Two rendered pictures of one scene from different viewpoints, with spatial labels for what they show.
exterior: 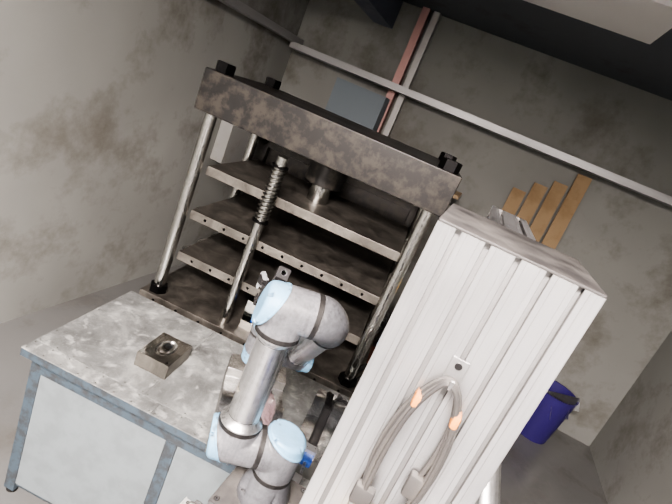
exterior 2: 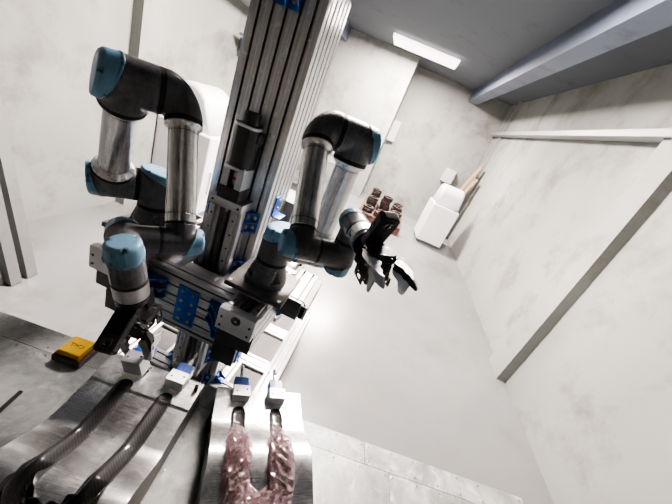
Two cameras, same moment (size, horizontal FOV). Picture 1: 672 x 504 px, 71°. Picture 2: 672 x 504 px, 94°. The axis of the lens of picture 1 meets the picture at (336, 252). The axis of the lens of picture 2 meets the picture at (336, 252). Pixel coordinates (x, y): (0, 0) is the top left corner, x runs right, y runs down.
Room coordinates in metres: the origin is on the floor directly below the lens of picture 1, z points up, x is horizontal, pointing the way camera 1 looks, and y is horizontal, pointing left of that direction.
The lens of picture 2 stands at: (2.11, -0.05, 1.70)
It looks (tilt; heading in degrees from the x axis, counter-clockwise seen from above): 24 degrees down; 170
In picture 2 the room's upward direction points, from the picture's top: 23 degrees clockwise
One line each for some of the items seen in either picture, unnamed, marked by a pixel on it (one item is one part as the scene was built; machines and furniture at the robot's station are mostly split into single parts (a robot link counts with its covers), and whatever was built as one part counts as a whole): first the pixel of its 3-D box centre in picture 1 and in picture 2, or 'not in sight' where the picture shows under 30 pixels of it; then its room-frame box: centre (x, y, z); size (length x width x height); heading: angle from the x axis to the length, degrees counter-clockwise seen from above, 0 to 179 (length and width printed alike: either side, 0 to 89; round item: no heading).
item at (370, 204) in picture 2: not in sight; (383, 207); (-4.12, 1.57, 0.25); 1.37 x 0.95 x 0.49; 164
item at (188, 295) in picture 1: (270, 316); not in sight; (2.64, 0.22, 0.76); 1.30 x 0.84 x 0.06; 84
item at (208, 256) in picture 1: (287, 277); not in sight; (2.69, 0.21, 1.02); 1.10 x 0.74 x 0.05; 84
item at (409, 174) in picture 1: (329, 166); not in sight; (2.64, 0.22, 1.75); 1.30 x 0.84 x 0.61; 84
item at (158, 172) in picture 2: not in sight; (155, 185); (0.98, -0.57, 1.20); 0.13 x 0.12 x 0.14; 124
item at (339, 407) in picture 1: (333, 429); (87, 462); (1.71, -0.29, 0.87); 0.50 x 0.26 x 0.14; 174
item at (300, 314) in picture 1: (259, 377); (333, 199); (1.05, 0.05, 1.41); 0.15 x 0.12 x 0.55; 103
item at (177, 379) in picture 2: (305, 461); (185, 370); (1.44, -0.20, 0.89); 0.13 x 0.05 x 0.05; 174
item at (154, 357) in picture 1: (164, 354); not in sight; (1.77, 0.52, 0.84); 0.20 x 0.15 x 0.07; 174
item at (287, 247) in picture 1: (301, 241); not in sight; (2.69, 0.21, 1.27); 1.10 x 0.74 x 0.05; 84
